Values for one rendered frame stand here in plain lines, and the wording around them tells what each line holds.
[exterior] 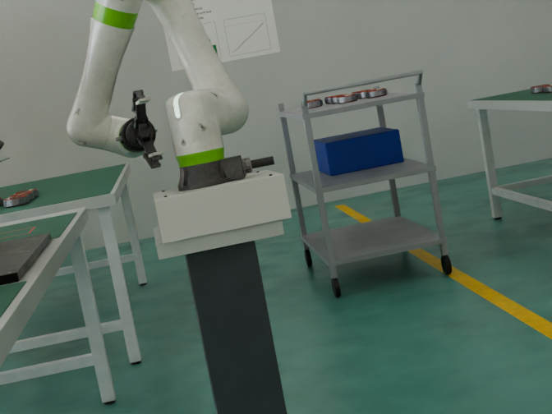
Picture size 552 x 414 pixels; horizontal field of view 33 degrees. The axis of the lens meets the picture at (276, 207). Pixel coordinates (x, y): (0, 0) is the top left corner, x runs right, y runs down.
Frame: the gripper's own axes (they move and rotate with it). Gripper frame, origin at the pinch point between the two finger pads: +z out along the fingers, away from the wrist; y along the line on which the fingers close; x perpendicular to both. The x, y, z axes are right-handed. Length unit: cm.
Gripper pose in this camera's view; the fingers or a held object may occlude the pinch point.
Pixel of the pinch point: (151, 126)
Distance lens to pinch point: 232.7
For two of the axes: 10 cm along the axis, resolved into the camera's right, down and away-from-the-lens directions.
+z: 2.9, -0.1, -9.6
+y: -2.3, -9.7, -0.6
